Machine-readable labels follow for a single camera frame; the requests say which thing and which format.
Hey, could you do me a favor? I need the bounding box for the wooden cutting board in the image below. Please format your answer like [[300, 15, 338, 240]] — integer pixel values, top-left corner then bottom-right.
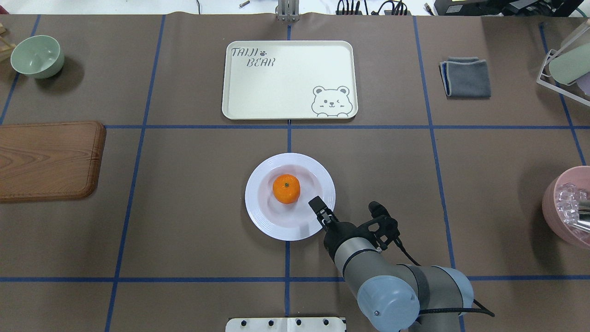
[[0, 121, 106, 202]]

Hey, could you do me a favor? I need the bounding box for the grey folded cloth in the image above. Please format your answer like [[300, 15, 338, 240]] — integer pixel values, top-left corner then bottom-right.
[[439, 57, 491, 99]]

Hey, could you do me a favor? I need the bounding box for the green cup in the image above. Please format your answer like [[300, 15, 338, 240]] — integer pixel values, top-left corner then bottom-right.
[[549, 43, 590, 84]]

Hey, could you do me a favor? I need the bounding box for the purple cup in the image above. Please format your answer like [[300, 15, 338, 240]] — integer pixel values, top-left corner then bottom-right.
[[576, 73, 590, 96]]

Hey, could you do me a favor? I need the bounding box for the white cup rack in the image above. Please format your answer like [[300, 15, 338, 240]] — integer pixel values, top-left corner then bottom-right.
[[536, 18, 590, 108]]

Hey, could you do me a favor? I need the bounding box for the white camera pole base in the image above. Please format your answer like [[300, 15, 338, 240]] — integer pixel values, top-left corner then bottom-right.
[[225, 317, 347, 332]]

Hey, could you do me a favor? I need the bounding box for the wooden cup rack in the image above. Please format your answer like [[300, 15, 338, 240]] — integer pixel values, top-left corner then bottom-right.
[[0, 24, 17, 62]]

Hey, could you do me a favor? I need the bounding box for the aluminium frame post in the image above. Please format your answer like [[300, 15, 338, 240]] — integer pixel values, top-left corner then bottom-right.
[[275, 0, 301, 24]]

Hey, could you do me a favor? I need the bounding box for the cream bear tray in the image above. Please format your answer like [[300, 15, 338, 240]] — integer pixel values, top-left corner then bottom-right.
[[221, 40, 359, 120]]

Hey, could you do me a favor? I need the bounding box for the pink bowl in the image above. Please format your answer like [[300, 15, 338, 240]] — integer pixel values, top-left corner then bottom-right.
[[542, 166, 590, 250]]

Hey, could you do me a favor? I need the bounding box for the white plate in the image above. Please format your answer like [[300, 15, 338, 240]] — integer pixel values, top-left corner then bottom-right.
[[245, 153, 336, 241]]

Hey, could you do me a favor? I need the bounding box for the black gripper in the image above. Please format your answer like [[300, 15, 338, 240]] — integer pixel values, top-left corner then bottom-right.
[[308, 196, 400, 251]]

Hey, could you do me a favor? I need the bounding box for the orange fruit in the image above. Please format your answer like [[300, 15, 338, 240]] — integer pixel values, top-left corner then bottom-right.
[[272, 174, 301, 204]]

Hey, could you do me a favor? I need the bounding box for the green bowl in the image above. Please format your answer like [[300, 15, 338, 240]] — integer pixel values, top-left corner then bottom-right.
[[10, 35, 65, 79]]

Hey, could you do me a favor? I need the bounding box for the metal scoop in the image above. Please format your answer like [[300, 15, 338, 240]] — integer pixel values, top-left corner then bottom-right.
[[563, 200, 590, 233]]

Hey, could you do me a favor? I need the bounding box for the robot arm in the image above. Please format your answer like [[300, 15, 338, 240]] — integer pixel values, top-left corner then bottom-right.
[[308, 197, 495, 332]]

